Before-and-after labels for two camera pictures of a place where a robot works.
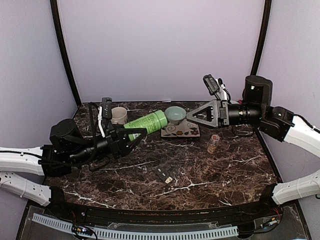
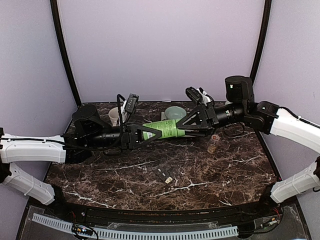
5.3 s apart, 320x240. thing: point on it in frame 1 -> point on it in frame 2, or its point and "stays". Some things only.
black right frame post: x=267 y=9 stays
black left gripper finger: x=124 y=142 -> x=140 y=135
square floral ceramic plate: x=185 y=128 -> x=163 y=116
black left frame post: x=62 y=42 stays
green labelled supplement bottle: x=151 y=123 -> x=168 y=128
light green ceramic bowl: x=175 y=114 stays
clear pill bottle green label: x=213 y=144 stays
